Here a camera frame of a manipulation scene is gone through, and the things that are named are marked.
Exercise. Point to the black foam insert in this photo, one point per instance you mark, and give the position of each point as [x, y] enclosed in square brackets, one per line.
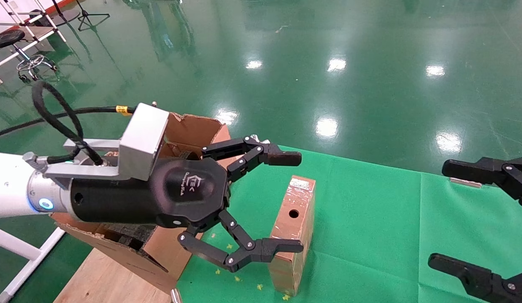
[189, 155]
[130, 240]

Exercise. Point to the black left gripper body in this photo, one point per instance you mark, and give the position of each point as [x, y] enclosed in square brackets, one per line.
[117, 202]

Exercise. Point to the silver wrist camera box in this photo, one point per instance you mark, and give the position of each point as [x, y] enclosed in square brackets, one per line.
[143, 134]

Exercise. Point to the green cloth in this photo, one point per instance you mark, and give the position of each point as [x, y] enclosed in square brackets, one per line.
[370, 231]

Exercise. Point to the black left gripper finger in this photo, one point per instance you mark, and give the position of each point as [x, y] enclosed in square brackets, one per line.
[282, 158]
[282, 247]

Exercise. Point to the white floor frame bar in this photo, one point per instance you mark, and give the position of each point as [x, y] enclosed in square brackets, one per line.
[12, 245]

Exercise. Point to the black tripod stand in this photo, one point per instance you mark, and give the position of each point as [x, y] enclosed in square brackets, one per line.
[96, 15]

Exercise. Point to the white pipe frame table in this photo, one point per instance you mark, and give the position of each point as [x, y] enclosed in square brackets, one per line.
[38, 33]

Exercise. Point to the black round stool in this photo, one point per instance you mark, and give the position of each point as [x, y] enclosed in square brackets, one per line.
[8, 38]

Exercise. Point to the large open cardboard carton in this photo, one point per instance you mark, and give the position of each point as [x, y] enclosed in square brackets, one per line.
[193, 130]

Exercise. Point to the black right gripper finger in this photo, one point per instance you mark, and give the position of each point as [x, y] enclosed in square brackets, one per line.
[479, 280]
[467, 169]

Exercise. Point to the small brown taped cardboard box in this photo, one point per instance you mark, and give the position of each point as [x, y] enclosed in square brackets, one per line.
[292, 233]

